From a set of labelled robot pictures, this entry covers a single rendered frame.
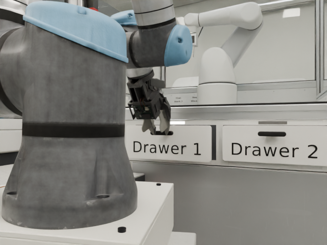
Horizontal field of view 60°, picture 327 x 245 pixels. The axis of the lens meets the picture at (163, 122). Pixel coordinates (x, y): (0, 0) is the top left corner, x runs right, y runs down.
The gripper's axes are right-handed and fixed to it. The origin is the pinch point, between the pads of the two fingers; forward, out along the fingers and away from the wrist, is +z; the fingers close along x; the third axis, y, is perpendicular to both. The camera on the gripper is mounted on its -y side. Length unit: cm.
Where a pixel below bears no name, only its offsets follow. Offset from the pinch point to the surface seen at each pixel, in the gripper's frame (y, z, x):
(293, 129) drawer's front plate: -7.6, 5.1, 37.2
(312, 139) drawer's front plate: -6.1, 7.3, 41.9
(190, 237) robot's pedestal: 39.7, -8.7, 21.6
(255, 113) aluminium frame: -12.1, 2.4, 26.6
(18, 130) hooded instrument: -13, 11, -80
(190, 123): -10.1, 4.7, 6.0
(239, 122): -10.2, 4.6, 21.8
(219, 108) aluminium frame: -12.7, 0.6, 15.7
